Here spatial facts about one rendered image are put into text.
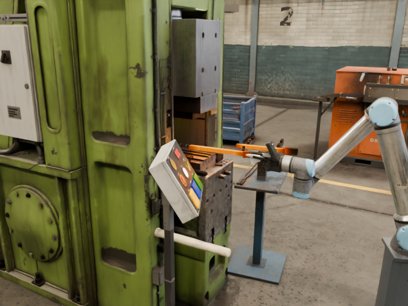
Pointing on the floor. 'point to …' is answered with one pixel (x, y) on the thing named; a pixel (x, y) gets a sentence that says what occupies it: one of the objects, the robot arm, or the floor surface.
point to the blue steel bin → (238, 117)
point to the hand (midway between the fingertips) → (249, 153)
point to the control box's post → (169, 254)
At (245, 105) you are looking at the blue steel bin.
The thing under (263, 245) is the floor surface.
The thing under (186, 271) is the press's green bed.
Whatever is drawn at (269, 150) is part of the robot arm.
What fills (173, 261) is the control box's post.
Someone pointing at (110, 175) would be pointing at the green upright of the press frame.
